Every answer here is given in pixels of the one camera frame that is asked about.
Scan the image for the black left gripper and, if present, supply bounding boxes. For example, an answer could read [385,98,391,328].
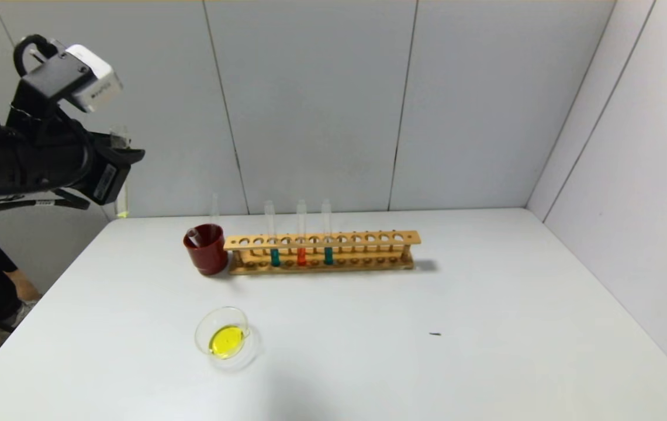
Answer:
[54,119,146,206]

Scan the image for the clear glass beaker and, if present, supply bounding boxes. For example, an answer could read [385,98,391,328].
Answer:
[195,306,261,372]

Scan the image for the wooden test tube rack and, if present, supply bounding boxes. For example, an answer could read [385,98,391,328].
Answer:
[223,230,421,275]

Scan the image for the white grey wrist camera box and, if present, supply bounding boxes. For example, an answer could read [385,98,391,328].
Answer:
[66,44,123,113]

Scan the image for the thick black cable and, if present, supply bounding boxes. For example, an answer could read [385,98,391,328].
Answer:
[13,34,68,80]

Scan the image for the test tube with blue pigment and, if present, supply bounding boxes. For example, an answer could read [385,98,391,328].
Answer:
[264,201,282,267]

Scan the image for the test tube with yellow pigment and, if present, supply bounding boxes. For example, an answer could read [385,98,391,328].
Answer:
[110,125,131,219]

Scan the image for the test tube with teal pigment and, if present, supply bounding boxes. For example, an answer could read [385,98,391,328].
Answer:
[321,199,334,265]

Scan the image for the dark red cup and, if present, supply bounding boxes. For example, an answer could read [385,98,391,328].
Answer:
[184,224,230,276]

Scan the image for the test tube with orange pigment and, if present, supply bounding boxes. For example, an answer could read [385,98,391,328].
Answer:
[295,199,308,267]

